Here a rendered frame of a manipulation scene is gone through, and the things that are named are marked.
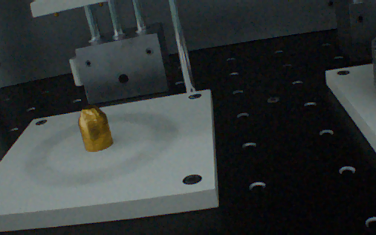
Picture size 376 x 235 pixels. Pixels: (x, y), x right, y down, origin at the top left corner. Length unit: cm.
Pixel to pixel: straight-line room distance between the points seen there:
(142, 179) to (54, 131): 12
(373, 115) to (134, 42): 22
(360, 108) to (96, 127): 17
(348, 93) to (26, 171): 22
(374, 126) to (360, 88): 6
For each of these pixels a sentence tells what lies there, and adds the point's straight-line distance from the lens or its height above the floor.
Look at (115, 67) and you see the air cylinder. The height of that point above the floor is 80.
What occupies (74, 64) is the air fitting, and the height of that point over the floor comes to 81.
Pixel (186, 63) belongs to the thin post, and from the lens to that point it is 37.
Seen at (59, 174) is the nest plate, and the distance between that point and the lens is 30.
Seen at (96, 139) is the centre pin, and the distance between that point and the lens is 31.
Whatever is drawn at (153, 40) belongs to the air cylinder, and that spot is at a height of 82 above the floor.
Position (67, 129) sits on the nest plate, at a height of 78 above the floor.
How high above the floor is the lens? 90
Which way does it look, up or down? 22 degrees down
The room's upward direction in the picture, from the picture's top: 11 degrees counter-clockwise
